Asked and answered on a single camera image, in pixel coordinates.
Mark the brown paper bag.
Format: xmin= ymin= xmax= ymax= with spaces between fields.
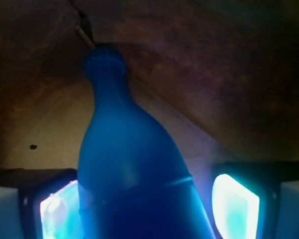
xmin=0 ymin=0 xmax=299 ymax=170

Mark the blue plastic bottle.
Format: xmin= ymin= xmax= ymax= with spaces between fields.
xmin=78 ymin=46 xmax=214 ymax=239

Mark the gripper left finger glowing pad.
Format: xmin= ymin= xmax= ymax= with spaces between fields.
xmin=0 ymin=168 xmax=85 ymax=239

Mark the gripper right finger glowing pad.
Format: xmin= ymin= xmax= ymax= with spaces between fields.
xmin=211 ymin=161 xmax=299 ymax=239

